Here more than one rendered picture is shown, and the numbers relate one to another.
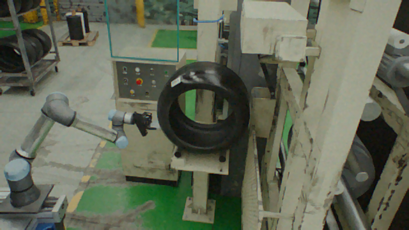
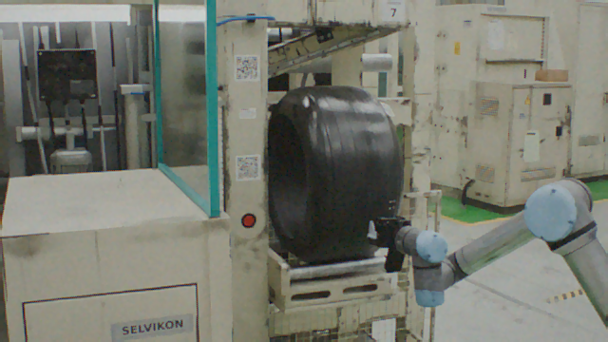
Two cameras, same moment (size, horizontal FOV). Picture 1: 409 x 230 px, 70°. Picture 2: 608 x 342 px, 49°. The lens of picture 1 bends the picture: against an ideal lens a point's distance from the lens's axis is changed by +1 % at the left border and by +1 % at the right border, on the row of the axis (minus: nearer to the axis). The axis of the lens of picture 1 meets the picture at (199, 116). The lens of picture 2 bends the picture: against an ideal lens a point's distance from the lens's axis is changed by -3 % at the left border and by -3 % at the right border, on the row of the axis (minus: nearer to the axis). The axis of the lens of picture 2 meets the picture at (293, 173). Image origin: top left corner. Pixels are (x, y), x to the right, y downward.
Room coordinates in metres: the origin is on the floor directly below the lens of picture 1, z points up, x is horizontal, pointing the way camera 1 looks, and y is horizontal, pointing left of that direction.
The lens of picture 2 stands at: (2.66, 1.87, 1.57)
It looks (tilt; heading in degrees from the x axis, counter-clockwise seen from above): 11 degrees down; 244
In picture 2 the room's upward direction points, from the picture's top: straight up
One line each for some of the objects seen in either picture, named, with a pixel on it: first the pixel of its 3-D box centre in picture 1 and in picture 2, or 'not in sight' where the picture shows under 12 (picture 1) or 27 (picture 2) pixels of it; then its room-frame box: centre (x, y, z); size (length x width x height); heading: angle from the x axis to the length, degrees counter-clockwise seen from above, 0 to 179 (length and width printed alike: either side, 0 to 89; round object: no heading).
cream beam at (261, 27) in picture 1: (266, 23); (318, 7); (1.48, -0.31, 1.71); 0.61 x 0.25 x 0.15; 174
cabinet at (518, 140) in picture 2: not in sight; (519, 143); (-2.33, -3.12, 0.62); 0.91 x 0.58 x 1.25; 3
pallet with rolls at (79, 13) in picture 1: (78, 25); not in sight; (7.69, 3.27, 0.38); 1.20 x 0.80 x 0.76; 11
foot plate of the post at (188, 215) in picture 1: (199, 208); not in sight; (1.89, -0.03, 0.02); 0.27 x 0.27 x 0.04; 84
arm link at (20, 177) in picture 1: (18, 174); not in sight; (1.25, 1.00, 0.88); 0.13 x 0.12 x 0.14; 25
